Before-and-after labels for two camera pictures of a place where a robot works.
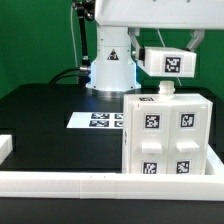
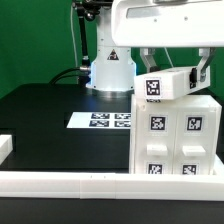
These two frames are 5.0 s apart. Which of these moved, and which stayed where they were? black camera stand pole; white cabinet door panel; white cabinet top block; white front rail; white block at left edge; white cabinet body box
Moved: white cabinet top block; white cabinet body box; white cabinet door panel
Stayed: white front rail; white block at left edge; black camera stand pole
